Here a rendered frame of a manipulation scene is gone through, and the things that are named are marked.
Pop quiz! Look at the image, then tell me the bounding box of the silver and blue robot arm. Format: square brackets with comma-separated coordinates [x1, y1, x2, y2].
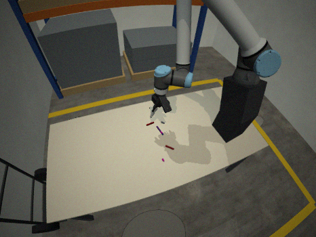
[154, 0, 281, 113]

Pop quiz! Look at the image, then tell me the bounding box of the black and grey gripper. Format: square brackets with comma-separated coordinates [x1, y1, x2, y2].
[150, 93, 164, 118]

